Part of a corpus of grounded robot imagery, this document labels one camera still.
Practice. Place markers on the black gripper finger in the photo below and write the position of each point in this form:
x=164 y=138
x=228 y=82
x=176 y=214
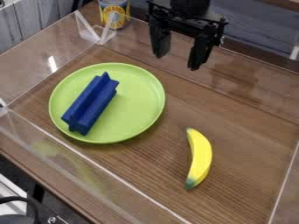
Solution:
x=160 y=40
x=200 y=51

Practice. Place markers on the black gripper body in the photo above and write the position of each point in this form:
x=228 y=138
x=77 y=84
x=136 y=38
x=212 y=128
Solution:
x=187 y=17

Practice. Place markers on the green round plate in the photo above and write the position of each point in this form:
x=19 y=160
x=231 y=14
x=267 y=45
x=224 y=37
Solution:
x=131 y=112

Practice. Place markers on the yellow blue tin can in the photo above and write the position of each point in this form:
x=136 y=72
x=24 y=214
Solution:
x=115 y=11

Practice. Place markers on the clear acrylic tray wall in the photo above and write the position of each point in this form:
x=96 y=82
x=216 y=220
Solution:
x=238 y=100

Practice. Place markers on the blue cross-shaped block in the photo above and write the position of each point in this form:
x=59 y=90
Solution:
x=89 y=104

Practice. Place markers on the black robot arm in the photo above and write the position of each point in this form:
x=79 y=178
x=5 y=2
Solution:
x=190 y=18

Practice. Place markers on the yellow toy banana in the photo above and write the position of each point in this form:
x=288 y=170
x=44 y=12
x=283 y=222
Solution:
x=200 y=158

